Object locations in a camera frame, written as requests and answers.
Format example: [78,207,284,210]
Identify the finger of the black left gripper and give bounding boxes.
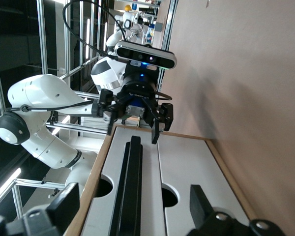
[91,89,127,136]
[143,98,174,145]

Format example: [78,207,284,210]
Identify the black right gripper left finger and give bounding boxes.
[0,182,81,236]

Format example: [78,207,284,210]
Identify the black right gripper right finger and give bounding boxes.
[186,184,286,236]

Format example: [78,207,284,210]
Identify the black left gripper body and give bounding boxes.
[118,73,160,117]

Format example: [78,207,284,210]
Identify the white-fronted drawer with handle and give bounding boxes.
[80,126,167,236]

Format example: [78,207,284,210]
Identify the black metal drawer handle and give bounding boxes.
[109,135,144,236]

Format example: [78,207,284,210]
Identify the light wooden drawer cabinet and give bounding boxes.
[63,123,258,236]

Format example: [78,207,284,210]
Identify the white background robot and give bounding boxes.
[121,4,148,38]

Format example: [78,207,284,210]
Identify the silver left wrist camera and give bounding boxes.
[114,40,177,70]

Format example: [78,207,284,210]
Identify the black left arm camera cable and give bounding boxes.
[4,0,125,114]

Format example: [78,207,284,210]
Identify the white-fronted drawer without handle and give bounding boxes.
[157,140,251,236]

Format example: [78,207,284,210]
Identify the aluminium extrusion frame rails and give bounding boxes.
[0,0,179,222]

